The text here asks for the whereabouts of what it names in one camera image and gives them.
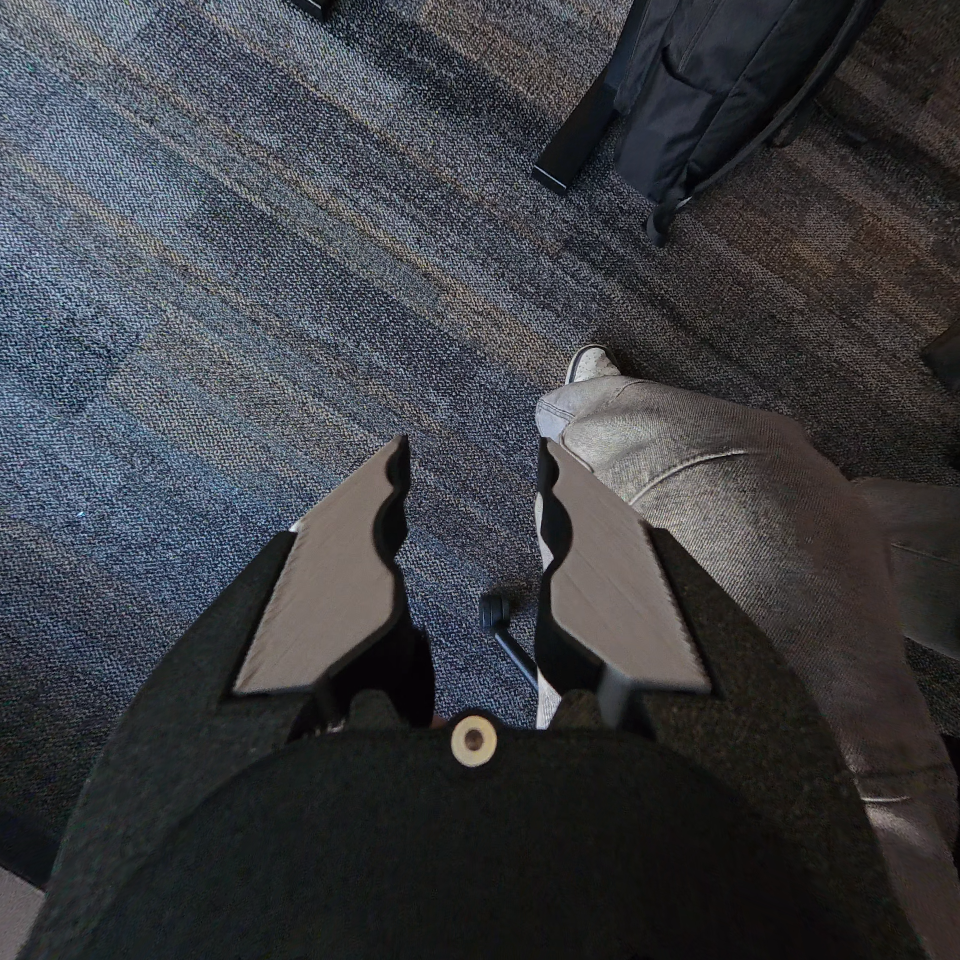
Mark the dark backpack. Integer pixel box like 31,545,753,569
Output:
611,0,890,249

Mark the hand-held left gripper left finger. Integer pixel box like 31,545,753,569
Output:
231,433,412,721

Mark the black and white sneaker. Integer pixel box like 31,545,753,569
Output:
564,343,625,385

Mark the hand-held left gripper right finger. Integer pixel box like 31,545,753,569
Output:
535,437,712,732

